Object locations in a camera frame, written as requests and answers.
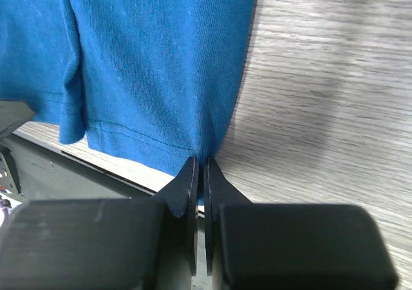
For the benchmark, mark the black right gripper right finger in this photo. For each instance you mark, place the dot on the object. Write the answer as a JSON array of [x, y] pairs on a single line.
[[290, 246]]

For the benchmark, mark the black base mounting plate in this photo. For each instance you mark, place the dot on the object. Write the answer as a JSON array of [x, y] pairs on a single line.
[[32, 172]]

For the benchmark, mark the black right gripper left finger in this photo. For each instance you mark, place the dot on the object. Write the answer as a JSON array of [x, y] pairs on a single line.
[[130, 243]]

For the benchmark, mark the blue mickey print t-shirt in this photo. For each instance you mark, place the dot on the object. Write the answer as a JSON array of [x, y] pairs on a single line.
[[153, 81]]

